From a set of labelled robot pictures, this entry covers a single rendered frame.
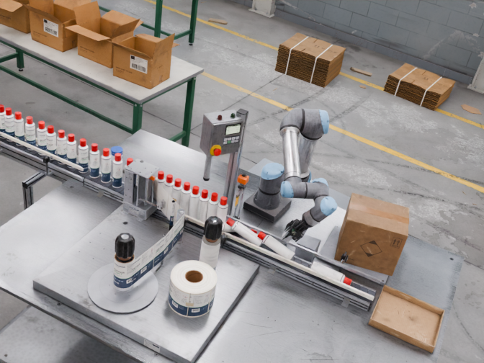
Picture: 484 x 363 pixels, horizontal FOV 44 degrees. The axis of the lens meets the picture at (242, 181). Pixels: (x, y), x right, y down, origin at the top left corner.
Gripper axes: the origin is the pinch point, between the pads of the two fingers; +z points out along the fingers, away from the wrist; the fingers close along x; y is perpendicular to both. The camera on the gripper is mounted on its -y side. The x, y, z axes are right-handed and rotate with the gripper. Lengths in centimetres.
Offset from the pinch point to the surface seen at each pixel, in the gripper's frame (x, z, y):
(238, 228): -18.3, 14.4, 4.0
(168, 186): -57, 30, 3
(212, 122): -63, -18, 1
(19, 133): -139, 85, 2
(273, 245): -0.7, 6.9, 2.3
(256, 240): -7.7, 13.2, 2.2
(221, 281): -7.9, 19.0, 32.1
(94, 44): -182, 114, -133
